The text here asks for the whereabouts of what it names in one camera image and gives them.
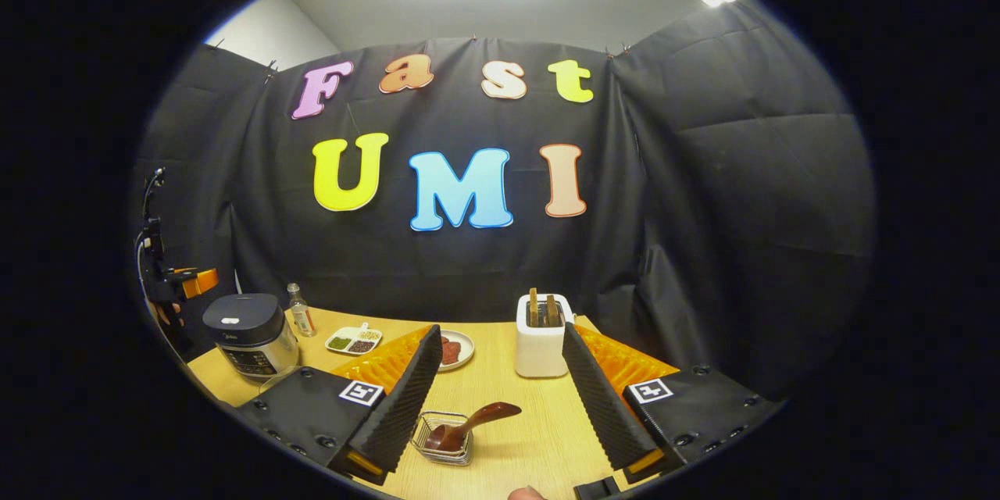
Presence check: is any brown wooden spoon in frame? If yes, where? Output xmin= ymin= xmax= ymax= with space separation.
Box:
xmin=424 ymin=402 xmax=523 ymax=454

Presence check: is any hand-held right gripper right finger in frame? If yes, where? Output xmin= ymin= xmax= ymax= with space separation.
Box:
xmin=561 ymin=322 xmax=784 ymax=485

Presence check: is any black backdrop cloth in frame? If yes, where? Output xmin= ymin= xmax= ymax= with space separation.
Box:
xmin=133 ymin=0 xmax=876 ymax=399

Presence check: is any white divided dish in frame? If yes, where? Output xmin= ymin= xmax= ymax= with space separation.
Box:
xmin=325 ymin=323 xmax=384 ymax=356

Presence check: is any metal wire chopstick holder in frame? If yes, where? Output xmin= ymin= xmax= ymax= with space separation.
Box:
xmin=410 ymin=411 xmax=474 ymax=466

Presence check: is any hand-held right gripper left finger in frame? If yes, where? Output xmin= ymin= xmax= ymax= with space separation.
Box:
xmin=234 ymin=323 xmax=444 ymax=485

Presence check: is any silver black rice cooker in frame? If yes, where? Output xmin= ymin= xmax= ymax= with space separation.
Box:
xmin=202 ymin=293 xmax=300 ymax=384

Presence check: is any round white plate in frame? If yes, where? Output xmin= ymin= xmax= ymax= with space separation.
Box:
xmin=439 ymin=330 xmax=475 ymax=372

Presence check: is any small clear bottle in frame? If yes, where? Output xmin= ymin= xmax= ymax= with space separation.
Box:
xmin=286 ymin=283 xmax=316 ymax=338

